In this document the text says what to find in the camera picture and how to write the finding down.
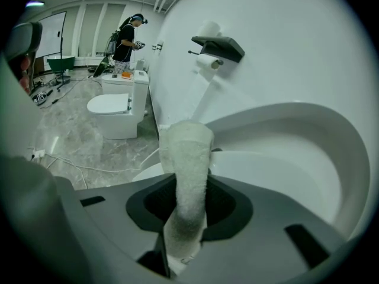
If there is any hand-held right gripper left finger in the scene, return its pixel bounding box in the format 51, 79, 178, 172
74, 172, 179, 262

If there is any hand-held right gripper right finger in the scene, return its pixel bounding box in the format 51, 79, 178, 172
179, 176, 347, 284

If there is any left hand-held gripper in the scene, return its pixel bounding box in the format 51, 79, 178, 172
5, 21, 44, 62

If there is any white toilet seat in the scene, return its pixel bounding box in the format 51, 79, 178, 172
131, 150, 337, 227

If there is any white fluffy cloth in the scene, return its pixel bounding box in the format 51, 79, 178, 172
159, 121, 216, 266

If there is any white toilet lid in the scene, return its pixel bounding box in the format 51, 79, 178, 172
204, 101, 372, 240

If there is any hanging toilet paper roll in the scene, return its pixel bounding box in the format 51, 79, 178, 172
185, 53, 222, 121

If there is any black toilet paper holder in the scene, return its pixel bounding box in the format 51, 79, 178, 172
188, 35, 246, 65

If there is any upright toilet paper roll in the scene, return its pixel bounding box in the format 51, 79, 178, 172
197, 20, 223, 38

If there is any person's left hand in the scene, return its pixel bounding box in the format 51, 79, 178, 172
18, 54, 34, 96

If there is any white projection screen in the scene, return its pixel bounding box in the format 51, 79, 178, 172
34, 11, 68, 60

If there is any green tub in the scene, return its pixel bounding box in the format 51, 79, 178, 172
47, 55, 76, 72

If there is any black floor stand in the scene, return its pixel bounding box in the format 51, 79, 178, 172
56, 18, 72, 93

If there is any black and white headset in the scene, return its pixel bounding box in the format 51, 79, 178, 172
33, 89, 54, 105

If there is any white power strip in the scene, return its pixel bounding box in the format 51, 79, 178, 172
27, 149, 47, 160

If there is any white cable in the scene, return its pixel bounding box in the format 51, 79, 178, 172
44, 154, 143, 189

